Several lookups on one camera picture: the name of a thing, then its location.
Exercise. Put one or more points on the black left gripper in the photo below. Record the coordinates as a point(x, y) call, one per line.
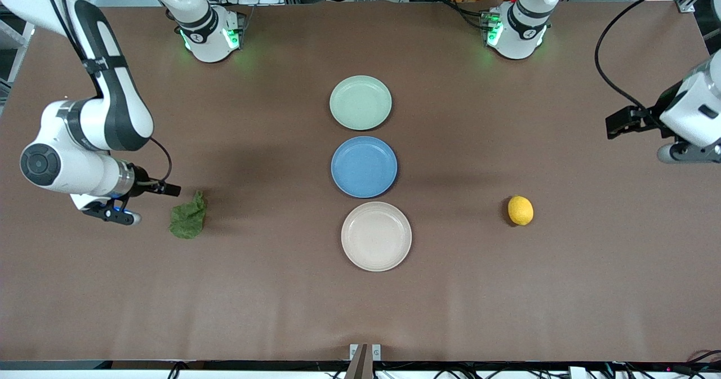
point(651, 115)

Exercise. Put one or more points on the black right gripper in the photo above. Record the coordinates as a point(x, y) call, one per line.
point(142, 179)

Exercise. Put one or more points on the green lettuce leaf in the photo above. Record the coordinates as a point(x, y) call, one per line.
point(188, 218)

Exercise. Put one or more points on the yellow lemon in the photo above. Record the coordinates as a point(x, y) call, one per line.
point(520, 210)

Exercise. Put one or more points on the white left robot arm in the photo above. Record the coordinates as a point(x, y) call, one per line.
point(521, 32)

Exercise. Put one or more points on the blue plate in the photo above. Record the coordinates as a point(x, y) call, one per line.
point(364, 166)

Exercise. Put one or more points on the light green plate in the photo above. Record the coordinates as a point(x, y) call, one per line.
point(360, 102)

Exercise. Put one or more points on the beige plate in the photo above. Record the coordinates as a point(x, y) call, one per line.
point(376, 236)

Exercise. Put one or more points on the metal table edge bracket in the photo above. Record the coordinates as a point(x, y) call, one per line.
point(365, 356)

